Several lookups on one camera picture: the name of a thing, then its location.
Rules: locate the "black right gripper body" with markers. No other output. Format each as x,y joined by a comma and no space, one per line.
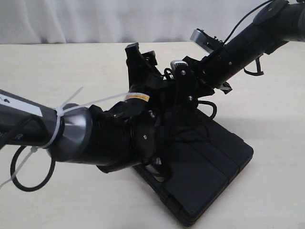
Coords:
205,85

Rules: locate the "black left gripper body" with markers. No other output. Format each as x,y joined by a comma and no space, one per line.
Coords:
149,89

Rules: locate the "black plastic carry case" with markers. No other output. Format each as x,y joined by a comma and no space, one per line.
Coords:
197,166

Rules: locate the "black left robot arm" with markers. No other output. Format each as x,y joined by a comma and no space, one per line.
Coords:
121,137

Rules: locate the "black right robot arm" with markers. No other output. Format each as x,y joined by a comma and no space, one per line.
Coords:
277,23

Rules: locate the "white zip tie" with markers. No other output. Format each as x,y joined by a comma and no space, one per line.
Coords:
112,140

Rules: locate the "white backdrop curtain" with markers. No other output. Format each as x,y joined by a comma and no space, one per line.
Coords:
112,21

